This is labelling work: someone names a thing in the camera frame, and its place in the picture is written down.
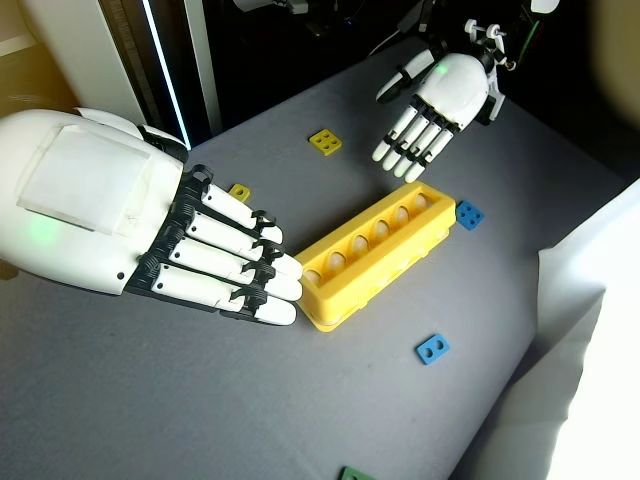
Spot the dark panel with light strip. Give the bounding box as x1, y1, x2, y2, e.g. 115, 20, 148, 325
99, 0, 194, 151

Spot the blue two-hole block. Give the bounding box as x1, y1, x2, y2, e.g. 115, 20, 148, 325
414, 333, 451, 364

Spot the yellow plastic egg carton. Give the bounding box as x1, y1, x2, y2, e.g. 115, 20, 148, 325
293, 181, 457, 334

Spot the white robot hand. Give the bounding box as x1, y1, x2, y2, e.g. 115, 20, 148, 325
370, 48, 492, 184
0, 106, 305, 330

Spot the white sheer cloth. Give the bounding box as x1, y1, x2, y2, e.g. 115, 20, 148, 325
537, 175, 640, 381

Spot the white cabinet side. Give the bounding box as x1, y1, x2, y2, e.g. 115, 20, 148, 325
19, 0, 151, 129

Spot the white upright post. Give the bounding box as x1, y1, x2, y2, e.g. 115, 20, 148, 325
183, 0, 224, 137

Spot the grey table cloth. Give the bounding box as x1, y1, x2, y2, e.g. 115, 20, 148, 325
0, 47, 626, 480

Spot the yellow four-hole block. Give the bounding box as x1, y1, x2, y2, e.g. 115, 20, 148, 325
308, 128, 344, 158

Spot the blue four-hole block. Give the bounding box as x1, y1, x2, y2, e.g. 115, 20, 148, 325
455, 200, 485, 232

